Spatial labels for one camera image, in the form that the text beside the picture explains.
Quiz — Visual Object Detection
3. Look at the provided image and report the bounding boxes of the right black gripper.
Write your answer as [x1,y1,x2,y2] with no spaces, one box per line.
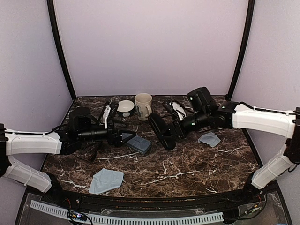
[159,109,210,142]

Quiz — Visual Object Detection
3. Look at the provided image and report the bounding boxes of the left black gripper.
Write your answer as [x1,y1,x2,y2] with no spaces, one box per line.
[78,119,137,148]

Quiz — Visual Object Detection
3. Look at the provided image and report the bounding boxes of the black glasses case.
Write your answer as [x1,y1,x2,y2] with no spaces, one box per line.
[149,113,176,150]

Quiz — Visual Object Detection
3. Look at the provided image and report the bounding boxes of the thick black-frame sunglasses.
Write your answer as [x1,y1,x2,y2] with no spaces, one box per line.
[72,141,103,163]

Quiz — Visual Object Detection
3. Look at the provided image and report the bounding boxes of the small blue cleaning cloth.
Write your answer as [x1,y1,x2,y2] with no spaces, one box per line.
[197,132,221,148]

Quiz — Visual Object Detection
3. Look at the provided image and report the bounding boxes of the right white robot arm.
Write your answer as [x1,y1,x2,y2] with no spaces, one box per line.
[156,101,300,203]

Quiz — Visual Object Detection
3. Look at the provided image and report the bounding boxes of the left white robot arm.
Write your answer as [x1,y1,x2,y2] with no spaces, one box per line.
[0,106,136,204]

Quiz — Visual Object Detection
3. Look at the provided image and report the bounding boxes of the blue-grey glasses case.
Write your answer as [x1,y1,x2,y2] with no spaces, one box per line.
[125,136,151,155]

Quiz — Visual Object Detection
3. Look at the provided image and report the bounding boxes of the white and teal bowl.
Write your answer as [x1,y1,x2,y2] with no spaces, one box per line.
[117,100,135,118]

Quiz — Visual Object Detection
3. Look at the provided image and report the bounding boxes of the cream seahorse mug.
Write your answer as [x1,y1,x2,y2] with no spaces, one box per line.
[135,93,152,121]

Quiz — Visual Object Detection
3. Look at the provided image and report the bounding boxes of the large blue cleaning cloth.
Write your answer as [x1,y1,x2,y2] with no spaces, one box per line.
[89,168,124,195]

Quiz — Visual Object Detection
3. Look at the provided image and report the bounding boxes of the green circuit board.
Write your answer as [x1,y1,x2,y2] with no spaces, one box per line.
[67,210,87,221]

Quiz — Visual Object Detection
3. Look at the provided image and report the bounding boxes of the thin wire-frame sunglasses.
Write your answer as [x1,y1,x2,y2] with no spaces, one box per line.
[161,113,176,120]

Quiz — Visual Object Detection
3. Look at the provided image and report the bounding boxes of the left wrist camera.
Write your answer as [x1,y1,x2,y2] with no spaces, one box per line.
[99,101,119,129]

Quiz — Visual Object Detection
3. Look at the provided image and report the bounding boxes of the black front table rail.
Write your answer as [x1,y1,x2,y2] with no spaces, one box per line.
[51,190,256,211]

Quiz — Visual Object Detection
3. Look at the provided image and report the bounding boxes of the white slotted cable duct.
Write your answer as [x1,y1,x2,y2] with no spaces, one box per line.
[30,200,224,225]

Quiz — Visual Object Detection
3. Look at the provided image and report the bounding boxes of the black right frame post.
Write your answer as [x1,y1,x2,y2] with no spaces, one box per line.
[225,0,255,100]

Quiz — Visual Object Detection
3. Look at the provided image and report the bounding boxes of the black frame post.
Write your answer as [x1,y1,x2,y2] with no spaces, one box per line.
[225,0,255,100]
[46,0,77,101]

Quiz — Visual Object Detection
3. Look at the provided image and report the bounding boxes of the black left frame post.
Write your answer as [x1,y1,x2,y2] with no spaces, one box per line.
[46,0,77,101]

